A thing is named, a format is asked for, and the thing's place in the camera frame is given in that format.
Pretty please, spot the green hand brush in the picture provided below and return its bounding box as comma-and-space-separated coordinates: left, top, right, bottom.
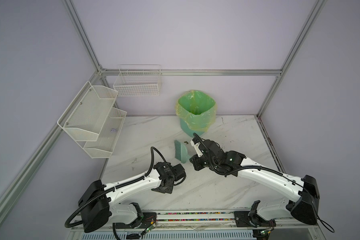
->
174, 140, 191, 164

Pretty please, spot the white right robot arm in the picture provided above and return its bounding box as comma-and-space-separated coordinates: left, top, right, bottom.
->
190, 137, 320, 226

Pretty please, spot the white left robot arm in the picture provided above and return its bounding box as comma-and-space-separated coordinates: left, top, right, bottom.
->
78, 162, 186, 233

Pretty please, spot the green trash bin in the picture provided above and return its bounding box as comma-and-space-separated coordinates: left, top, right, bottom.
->
175, 89, 217, 138

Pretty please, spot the yellow-green bin liner bag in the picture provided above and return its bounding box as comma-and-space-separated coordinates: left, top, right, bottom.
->
175, 89, 217, 133

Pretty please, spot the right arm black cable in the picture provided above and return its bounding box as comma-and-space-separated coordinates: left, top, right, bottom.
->
192, 132, 335, 234

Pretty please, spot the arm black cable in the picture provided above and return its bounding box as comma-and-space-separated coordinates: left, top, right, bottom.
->
192, 132, 335, 234
64, 146, 187, 240

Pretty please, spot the white mesh wall shelf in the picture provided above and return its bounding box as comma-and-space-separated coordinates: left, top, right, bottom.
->
57, 82, 127, 159

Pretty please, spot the white wire wall basket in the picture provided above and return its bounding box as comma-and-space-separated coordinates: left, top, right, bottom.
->
113, 65, 162, 97

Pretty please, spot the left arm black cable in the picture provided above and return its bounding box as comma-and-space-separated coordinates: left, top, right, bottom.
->
64, 146, 187, 240

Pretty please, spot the aluminium frame post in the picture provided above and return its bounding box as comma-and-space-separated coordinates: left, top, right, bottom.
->
62, 0, 102, 72

